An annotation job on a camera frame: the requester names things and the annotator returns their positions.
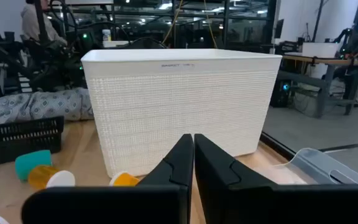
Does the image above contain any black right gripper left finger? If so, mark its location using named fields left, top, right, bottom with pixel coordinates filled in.
left=21, top=133, right=195, bottom=224

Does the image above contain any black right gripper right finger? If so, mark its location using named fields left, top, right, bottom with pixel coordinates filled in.
left=194, top=133, right=358, bottom=224

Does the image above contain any white perforated plastic basket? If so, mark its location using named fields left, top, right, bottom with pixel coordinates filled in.
left=81, top=48, right=283, bottom=179

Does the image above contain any teal bandage roll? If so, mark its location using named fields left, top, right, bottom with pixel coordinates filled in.
left=14, top=149, right=53, bottom=182

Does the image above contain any grey diamond-patterned gown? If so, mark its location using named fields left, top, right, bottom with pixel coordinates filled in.
left=0, top=87, right=94, bottom=125

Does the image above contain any clear plastic bin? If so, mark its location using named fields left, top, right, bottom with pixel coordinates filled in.
left=255, top=147, right=358, bottom=185

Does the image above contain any black slotted plastic basket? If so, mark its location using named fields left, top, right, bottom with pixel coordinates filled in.
left=0, top=116, right=65, bottom=165

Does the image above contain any black computer tower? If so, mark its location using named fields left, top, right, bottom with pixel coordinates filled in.
left=270, top=70, right=291, bottom=108

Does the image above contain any wooden background table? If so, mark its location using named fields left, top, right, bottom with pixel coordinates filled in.
left=282, top=54, right=358, bottom=119

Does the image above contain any person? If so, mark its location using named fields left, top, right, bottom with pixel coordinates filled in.
left=21, top=0, right=68, bottom=47

